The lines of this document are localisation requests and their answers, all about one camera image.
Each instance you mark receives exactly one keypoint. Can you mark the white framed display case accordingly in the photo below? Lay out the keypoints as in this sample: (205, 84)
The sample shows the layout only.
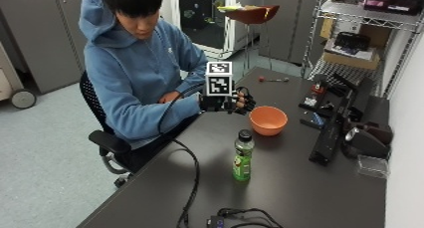
(208, 19)

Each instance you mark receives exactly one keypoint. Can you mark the brown bar stool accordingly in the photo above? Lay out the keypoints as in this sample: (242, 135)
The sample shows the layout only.
(253, 25)

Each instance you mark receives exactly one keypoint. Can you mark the the person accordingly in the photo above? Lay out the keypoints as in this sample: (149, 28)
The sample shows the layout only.
(132, 75)

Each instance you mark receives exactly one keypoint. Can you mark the small black blue device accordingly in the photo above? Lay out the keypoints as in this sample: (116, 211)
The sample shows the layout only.
(314, 119)

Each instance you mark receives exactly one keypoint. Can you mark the green drink bottle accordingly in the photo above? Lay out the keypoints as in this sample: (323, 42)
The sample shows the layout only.
(242, 156)

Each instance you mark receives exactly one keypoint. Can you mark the grey cabinet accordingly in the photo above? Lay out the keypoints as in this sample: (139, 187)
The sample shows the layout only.
(40, 35)

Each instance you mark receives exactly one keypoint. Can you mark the orange bowl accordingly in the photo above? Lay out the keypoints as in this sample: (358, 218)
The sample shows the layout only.
(268, 120)

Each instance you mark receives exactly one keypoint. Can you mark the clear plastic box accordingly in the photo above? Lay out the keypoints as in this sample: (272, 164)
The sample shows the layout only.
(373, 166)

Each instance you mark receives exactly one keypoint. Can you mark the black equipment with red part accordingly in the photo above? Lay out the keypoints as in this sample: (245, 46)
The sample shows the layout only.
(319, 95)

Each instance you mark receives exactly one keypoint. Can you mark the cart wheel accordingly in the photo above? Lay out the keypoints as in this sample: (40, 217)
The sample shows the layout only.
(23, 98)

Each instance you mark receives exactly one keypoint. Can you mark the red-tipped screwdriver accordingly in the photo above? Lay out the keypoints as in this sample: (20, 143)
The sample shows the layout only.
(274, 79)

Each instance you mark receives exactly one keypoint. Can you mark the black long bar device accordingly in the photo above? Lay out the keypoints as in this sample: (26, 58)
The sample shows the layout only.
(329, 135)

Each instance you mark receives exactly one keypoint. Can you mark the yellow paper on stool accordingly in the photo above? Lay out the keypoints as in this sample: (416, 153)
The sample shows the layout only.
(236, 8)

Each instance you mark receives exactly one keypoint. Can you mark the cardboard box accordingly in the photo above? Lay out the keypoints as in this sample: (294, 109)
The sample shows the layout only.
(351, 57)

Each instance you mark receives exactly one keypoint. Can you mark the black and silver stapler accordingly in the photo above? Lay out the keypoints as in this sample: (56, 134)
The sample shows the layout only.
(366, 140)

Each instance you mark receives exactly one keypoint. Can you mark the black bag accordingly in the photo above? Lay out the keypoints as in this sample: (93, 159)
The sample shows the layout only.
(351, 42)

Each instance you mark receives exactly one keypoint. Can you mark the white marker cube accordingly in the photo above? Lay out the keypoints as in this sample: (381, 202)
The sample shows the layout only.
(218, 79)

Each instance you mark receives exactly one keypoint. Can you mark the black office chair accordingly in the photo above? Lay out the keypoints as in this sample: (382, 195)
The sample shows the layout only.
(104, 128)

